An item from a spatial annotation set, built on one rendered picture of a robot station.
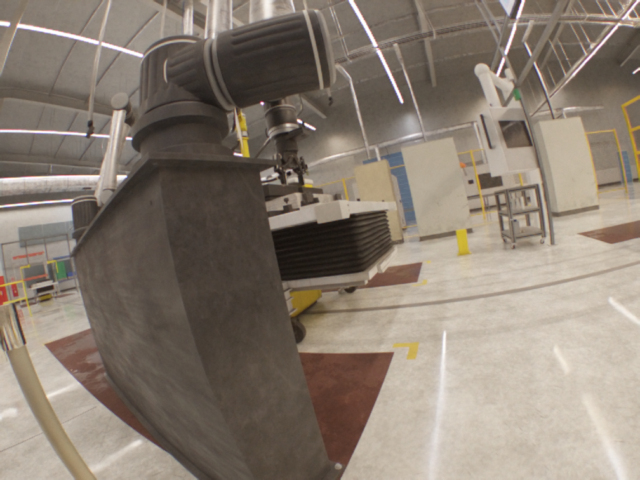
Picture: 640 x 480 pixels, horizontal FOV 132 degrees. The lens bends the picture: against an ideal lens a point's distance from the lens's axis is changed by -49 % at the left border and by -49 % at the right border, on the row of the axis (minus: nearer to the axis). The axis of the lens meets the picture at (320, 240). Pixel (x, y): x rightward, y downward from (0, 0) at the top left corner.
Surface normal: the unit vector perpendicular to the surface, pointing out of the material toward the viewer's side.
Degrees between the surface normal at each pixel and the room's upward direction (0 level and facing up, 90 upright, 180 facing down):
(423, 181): 90
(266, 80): 149
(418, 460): 0
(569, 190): 90
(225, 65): 116
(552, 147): 90
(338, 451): 0
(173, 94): 90
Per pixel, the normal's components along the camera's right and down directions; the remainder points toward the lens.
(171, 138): 0.25, 0.00
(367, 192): -0.41, 0.12
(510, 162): -0.01, -0.03
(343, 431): -0.20, -0.98
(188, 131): 0.55, -0.07
